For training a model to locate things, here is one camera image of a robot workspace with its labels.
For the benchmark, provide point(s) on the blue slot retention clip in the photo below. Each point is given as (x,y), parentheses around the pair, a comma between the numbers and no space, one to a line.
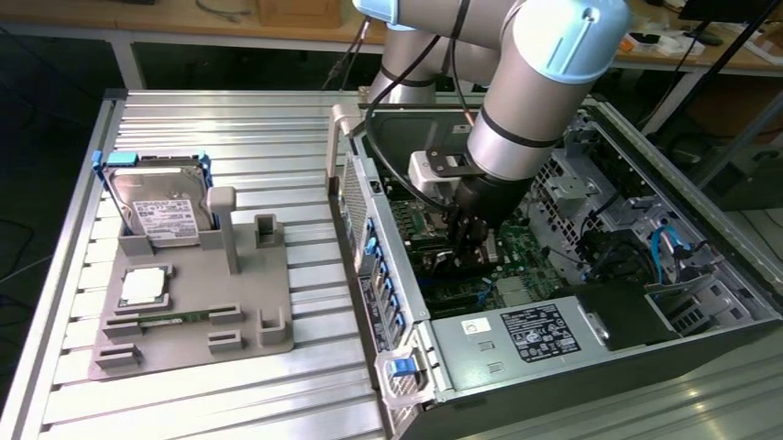
(387,284)
(381,266)
(394,302)
(402,321)

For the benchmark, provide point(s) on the wooden desk with cardboard box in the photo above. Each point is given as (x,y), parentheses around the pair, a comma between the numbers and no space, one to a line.
(183,27)

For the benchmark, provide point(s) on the small orange box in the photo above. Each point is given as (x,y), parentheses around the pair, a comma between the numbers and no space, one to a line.
(629,45)

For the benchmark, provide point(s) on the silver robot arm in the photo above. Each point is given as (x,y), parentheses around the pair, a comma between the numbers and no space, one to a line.
(538,91)

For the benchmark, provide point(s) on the blue disk caddy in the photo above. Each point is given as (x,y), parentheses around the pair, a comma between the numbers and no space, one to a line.
(119,159)

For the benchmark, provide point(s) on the tall blue retention lever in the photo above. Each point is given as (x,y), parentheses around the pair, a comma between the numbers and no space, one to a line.
(370,238)

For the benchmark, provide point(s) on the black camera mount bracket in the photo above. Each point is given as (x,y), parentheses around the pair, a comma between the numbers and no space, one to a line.
(438,156)

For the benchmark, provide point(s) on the grey metal disk bay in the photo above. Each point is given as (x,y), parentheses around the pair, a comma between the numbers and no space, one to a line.
(569,192)

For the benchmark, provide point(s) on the grey power supply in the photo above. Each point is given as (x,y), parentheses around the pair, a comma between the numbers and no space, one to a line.
(490,357)

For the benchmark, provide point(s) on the green RAM stick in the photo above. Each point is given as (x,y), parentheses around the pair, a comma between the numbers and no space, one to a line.
(178,317)

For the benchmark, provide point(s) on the black box under desk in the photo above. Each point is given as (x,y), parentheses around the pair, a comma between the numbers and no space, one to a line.
(753,183)

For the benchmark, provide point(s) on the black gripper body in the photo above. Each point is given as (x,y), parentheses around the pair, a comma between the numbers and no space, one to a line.
(490,201)

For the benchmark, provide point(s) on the silver chipset heatsink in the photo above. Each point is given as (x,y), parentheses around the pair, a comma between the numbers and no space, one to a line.
(513,291)

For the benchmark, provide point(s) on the green motherboard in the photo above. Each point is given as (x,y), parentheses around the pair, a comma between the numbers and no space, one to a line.
(533,261)

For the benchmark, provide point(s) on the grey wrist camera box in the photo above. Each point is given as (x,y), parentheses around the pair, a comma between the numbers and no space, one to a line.
(425,172)

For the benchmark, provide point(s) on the CPU chip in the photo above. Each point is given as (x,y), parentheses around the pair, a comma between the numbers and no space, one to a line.
(146,286)

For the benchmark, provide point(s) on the silver hard disk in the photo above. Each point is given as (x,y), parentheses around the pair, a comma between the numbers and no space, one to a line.
(159,206)

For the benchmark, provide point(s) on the white tray with black foam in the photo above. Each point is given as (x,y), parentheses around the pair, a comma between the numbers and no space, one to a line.
(664,46)

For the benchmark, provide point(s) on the black expansion slot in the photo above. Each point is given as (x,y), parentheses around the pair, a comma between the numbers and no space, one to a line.
(455,301)

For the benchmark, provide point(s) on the black and grey PC case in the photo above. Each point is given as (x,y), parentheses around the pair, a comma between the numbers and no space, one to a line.
(704,357)

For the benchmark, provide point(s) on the wooden desk with monitor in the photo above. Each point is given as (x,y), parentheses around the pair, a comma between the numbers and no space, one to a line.
(673,59)

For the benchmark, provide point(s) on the black plastic cover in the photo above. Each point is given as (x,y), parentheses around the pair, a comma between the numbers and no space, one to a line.
(630,316)

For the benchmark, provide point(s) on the black monitor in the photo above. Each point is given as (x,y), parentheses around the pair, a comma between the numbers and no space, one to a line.
(722,9)

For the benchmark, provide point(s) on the blue case latch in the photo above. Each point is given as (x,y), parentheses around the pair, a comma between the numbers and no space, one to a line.
(403,368)

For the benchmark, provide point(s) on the grey parts rack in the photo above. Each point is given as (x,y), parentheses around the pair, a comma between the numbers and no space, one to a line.
(202,293)

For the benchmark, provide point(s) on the CPU socket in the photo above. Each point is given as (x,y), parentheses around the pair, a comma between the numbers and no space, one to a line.
(431,224)

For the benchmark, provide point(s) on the black stand pole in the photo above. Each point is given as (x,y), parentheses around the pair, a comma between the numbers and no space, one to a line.
(732,50)

